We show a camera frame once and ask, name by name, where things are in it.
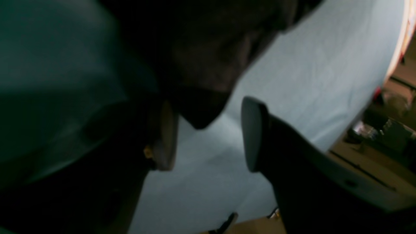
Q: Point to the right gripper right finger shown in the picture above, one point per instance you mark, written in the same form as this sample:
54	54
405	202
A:
317	194

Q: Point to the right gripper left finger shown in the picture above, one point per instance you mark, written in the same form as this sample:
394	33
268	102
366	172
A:
97	194

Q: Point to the black T-shirt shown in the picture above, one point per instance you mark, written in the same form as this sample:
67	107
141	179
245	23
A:
199	49

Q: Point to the blue table cloth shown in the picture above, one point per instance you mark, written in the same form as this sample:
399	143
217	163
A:
69	81

